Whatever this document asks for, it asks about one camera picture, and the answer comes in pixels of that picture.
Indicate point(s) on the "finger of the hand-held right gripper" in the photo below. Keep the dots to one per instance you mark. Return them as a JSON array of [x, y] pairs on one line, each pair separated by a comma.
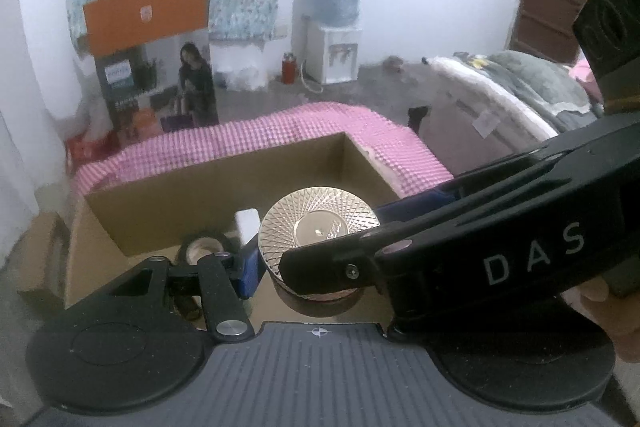
[[325, 267], [415, 204]]

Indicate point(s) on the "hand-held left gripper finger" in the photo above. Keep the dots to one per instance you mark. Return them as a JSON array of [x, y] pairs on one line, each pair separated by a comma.
[[247, 272]]

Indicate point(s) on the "black tape roll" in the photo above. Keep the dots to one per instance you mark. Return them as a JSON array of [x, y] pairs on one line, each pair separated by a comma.
[[210, 237]]

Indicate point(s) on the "gold lid glass jar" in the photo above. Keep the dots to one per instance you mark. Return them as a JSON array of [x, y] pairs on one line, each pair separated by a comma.
[[310, 217]]

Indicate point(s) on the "brown cardboard box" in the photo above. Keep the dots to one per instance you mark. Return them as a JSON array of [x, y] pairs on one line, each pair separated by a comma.
[[200, 202]]

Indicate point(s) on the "person's right hand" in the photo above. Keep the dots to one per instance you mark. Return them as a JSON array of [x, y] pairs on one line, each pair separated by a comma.
[[620, 322]]

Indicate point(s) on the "black floor object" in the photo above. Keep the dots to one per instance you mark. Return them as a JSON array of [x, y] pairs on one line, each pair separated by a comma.
[[419, 121]]

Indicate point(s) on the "white fleece blanket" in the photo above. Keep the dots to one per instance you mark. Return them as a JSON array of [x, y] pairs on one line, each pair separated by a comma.
[[490, 102]]

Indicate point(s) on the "pink checkered bed sheet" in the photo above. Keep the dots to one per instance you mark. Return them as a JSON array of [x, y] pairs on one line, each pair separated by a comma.
[[300, 122]]

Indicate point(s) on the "grey blanket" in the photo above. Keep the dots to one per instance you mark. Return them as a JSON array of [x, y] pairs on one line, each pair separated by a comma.
[[545, 82]]

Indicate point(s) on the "white water dispenser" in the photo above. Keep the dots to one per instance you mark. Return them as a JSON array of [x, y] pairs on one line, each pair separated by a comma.
[[325, 54]]

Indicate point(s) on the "pink cloth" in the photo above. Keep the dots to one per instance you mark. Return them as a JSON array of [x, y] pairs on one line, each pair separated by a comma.
[[587, 77]]

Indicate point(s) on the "red thermos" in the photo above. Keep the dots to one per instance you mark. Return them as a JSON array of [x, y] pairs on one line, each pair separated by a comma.
[[288, 68]]

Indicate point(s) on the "red snack packet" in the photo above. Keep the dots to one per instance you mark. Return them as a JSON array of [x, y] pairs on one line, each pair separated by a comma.
[[92, 152]]

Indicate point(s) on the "printed appliance box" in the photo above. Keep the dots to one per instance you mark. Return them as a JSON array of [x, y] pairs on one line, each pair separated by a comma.
[[195, 82]]

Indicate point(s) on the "white curtain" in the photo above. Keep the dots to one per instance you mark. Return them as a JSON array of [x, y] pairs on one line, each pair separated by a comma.
[[25, 107]]

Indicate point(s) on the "orange cardboard box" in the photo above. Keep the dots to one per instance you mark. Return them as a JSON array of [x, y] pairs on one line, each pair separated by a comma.
[[145, 14]]

